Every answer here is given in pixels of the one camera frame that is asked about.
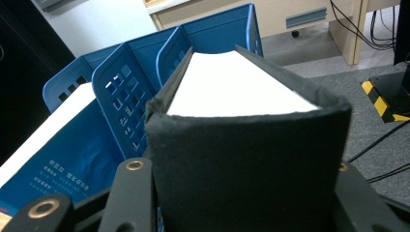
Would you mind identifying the white cabinet panel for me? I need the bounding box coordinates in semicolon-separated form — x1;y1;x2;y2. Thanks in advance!
30;0;159;59

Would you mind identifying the black floor cable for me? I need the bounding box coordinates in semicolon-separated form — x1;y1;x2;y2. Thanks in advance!
366;162;410;184
346;120;410;163

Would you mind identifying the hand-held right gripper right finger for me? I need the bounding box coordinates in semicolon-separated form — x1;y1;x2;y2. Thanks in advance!
333;160;410;232

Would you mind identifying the blue plastic file rack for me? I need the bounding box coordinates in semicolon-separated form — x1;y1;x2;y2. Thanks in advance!
0;3;264;232

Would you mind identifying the beige wooden desk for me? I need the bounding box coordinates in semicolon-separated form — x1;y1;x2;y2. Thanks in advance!
143;0;402;67

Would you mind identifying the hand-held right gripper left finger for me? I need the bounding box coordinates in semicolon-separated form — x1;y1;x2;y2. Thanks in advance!
98;157;156;232

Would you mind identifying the blue cover book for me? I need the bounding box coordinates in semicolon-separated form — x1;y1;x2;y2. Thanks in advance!
0;81;127;211

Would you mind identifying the black hardcover book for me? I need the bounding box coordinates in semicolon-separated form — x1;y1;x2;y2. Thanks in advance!
143;44;353;232

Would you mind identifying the black curtain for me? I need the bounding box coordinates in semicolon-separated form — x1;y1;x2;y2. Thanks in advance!
0;0;76;167

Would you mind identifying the bundle of hanging cables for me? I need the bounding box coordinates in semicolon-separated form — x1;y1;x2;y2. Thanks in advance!
328;0;399;52

